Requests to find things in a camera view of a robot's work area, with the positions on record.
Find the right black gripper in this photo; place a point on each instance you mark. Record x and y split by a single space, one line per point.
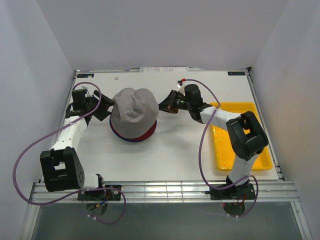
168 104

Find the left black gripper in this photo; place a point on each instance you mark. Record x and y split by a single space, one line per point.
103 113

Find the blue bucket hat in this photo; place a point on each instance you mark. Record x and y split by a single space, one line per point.
125 137

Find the grey cap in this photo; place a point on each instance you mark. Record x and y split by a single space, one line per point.
134 114

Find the dark red hat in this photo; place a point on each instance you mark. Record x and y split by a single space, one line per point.
142 136

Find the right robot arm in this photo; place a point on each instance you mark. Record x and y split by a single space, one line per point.
209 115

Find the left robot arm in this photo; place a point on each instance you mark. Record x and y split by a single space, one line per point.
61 167

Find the papers at back edge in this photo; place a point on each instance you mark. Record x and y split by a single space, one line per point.
166 69

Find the dark corner label sticker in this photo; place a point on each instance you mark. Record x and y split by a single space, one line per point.
236 73

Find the yellow plastic tray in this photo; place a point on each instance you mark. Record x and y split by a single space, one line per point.
242 138

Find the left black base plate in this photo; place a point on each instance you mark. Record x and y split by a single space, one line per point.
112 194

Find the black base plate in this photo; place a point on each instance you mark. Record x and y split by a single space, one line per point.
112 194
241 192

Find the aluminium front rail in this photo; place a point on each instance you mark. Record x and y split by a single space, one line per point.
194 192

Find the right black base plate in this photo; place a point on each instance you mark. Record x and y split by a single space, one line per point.
241 192

